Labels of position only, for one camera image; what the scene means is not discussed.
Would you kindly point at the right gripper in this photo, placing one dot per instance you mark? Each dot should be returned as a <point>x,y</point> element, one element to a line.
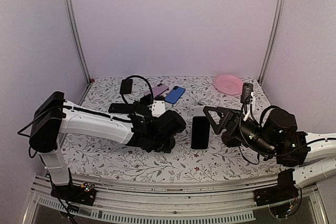
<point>229,114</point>

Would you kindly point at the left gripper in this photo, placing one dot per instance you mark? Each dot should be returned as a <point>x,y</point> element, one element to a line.
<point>147,118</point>

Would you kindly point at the black phone blue edge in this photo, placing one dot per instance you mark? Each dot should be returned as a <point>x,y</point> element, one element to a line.
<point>200,133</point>

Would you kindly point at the black folding phone stand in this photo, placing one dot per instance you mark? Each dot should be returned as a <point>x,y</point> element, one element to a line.
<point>143,106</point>

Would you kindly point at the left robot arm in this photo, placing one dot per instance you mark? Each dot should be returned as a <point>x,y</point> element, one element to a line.
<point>59,116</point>

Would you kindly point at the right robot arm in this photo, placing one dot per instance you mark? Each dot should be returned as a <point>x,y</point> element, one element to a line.
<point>315,159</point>

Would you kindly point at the white flat folding stand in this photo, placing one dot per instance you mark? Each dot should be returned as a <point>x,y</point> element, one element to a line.
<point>196,107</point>

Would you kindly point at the blue phone face down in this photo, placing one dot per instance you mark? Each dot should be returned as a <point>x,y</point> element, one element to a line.
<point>174,95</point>

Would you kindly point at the pink phone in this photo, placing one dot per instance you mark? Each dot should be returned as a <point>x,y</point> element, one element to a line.
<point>159,89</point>

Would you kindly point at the small black phone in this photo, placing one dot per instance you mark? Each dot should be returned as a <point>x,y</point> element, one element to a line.
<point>126,86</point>

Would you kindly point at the pink plastic plate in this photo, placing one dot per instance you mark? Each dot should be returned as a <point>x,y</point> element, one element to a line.
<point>228,84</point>

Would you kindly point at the floral patterned table mat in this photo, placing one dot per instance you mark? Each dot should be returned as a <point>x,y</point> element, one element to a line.
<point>92,156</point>

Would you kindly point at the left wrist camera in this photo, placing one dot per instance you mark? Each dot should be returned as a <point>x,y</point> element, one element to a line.
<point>158,106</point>

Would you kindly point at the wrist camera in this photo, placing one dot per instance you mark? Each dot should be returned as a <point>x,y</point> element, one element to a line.
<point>158,106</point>
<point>248,100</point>

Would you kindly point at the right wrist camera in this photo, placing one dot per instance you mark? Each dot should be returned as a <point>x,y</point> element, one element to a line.
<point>248,100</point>

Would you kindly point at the front aluminium rail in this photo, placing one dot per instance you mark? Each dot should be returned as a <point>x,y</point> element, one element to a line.
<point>231,201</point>

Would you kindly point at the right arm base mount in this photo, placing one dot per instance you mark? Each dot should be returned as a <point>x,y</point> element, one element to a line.
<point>284,190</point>

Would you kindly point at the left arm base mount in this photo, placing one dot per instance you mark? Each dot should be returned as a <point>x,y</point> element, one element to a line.
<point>84,194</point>

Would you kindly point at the right aluminium frame post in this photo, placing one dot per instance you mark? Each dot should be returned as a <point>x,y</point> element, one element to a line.
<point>271,41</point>

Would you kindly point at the aluminium frame post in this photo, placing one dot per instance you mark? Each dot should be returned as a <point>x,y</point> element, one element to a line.
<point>76,38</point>
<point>271,41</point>

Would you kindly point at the left aluminium frame post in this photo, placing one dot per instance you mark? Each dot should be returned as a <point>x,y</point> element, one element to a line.
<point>76,38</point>

